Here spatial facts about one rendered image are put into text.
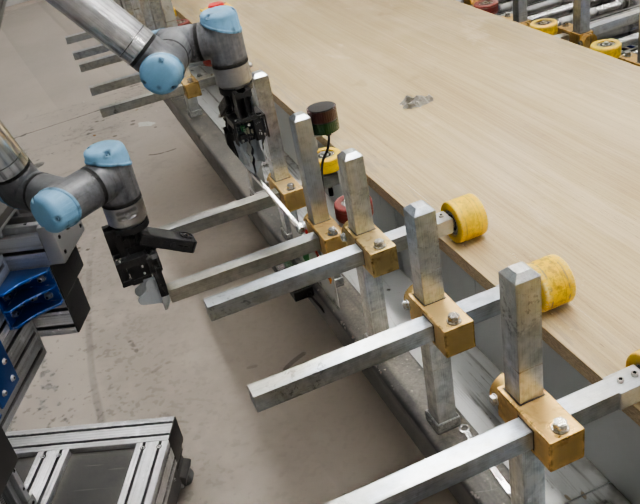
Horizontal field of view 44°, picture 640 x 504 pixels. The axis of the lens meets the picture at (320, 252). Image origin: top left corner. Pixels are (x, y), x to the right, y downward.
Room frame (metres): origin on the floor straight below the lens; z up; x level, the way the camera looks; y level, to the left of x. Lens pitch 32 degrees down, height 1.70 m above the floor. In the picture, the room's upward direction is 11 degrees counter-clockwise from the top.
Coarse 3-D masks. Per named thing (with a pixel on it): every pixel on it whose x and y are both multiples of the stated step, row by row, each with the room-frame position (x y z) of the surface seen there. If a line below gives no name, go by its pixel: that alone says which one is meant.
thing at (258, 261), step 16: (288, 240) 1.41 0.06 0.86; (304, 240) 1.40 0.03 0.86; (256, 256) 1.37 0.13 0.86; (272, 256) 1.37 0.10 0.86; (288, 256) 1.38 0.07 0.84; (208, 272) 1.35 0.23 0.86; (224, 272) 1.34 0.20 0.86; (240, 272) 1.35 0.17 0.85; (256, 272) 1.36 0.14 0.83; (176, 288) 1.31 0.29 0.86; (192, 288) 1.32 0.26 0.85; (208, 288) 1.33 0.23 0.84
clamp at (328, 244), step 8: (304, 216) 1.49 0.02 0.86; (312, 224) 1.44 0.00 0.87; (320, 224) 1.43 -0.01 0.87; (328, 224) 1.42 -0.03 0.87; (336, 224) 1.42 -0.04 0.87; (320, 232) 1.40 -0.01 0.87; (320, 240) 1.39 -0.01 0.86; (328, 240) 1.37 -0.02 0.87; (336, 240) 1.37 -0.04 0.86; (328, 248) 1.37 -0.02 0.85; (336, 248) 1.37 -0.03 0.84
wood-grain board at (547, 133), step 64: (192, 0) 3.46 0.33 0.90; (256, 0) 3.25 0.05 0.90; (320, 0) 3.06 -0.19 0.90; (384, 0) 2.89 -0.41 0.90; (448, 0) 2.73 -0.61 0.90; (256, 64) 2.45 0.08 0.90; (320, 64) 2.34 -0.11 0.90; (384, 64) 2.23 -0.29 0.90; (448, 64) 2.12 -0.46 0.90; (512, 64) 2.03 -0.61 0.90; (576, 64) 1.94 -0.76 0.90; (384, 128) 1.78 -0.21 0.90; (448, 128) 1.71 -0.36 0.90; (512, 128) 1.64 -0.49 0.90; (576, 128) 1.58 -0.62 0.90; (384, 192) 1.47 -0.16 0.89; (448, 192) 1.41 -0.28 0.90; (512, 192) 1.36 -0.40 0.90; (576, 192) 1.31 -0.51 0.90; (512, 256) 1.14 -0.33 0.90; (576, 256) 1.10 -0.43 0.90; (576, 320) 0.94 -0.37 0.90
